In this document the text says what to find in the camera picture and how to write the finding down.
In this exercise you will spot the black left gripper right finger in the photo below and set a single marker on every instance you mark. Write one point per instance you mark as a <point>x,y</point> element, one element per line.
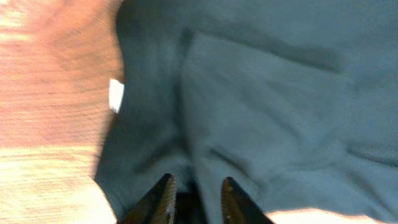
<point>238,207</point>

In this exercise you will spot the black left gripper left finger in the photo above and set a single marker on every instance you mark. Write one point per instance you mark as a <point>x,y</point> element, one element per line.
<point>157,206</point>

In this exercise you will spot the black t-shirt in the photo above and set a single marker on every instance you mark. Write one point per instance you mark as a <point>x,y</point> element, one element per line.
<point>294,99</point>

